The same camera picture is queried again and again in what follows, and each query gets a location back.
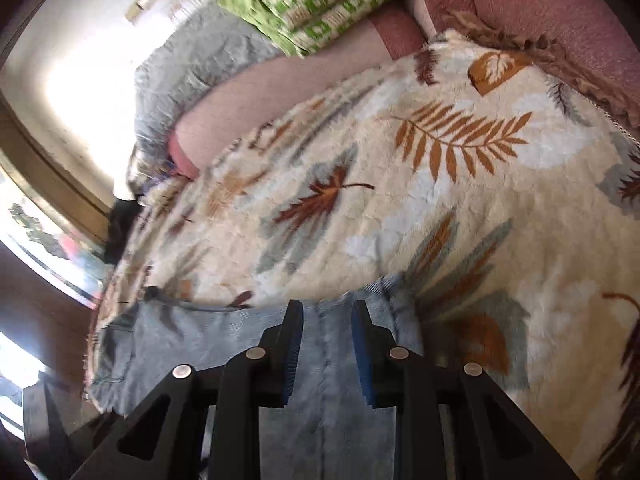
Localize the beige wall switch panel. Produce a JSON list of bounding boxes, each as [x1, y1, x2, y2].
[[125, 0, 163, 23]]

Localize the wooden stained glass door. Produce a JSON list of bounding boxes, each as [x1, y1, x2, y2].
[[0, 95, 116, 311]]

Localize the blue denim pants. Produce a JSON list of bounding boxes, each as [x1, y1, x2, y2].
[[87, 275, 426, 480]]

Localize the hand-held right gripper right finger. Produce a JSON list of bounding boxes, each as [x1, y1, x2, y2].
[[350, 300, 583, 480]]

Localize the pink bolster cushion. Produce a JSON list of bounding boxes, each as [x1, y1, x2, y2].
[[167, 10, 431, 181]]

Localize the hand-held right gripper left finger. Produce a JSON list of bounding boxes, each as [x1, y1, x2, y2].
[[67, 299, 305, 480]]

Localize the black cloth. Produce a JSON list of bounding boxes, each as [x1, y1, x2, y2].
[[102, 195, 143, 266]]

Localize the grey quilted blanket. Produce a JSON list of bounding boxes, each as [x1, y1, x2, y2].
[[131, 2, 283, 161]]

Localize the leaf print blanket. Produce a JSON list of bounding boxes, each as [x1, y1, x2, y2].
[[85, 10, 640, 480]]

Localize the green patterned quilt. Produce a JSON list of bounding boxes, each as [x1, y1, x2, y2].
[[217, 0, 418, 58]]

